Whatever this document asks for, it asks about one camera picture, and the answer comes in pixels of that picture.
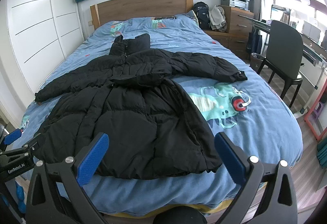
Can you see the black backpack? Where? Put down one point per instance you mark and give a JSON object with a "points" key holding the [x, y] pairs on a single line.
{"points": [[201, 10]]}

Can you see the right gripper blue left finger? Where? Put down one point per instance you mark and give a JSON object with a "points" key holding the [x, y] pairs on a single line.
{"points": [[74, 173]]}

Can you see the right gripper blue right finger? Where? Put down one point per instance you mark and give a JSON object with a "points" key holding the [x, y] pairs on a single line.
{"points": [[246, 172]]}

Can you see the black puffer coat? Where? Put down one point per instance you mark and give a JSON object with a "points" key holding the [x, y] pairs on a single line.
{"points": [[155, 130]]}

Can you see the white wardrobe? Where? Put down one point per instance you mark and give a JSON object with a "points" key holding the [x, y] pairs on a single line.
{"points": [[43, 34]]}

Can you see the beige clothes pile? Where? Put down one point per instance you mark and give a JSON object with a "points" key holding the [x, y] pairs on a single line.
{"points": [[218, 19]]}

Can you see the black chair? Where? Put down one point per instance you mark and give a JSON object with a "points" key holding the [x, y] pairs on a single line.
{"points": [[284, 55]]}

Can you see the white printer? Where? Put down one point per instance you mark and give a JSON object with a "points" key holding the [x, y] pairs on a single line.
{"points": [[242, 4]]}

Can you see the waste bin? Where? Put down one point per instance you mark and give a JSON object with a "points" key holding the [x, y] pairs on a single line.
{"points": [[255, 61]]}

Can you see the wooden headboard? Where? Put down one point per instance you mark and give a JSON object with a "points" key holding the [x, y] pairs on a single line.
{"points": [[120, 10]]}

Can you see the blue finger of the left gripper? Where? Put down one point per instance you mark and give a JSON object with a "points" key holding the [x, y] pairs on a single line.
{"points": [[11, 137]]}

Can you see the glass desk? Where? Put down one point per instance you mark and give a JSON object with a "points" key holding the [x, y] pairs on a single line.
{"points": [[308, 52]]}

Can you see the wooden drawer chest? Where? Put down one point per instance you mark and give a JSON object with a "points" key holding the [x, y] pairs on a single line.
{"points": [[235, 38]]}

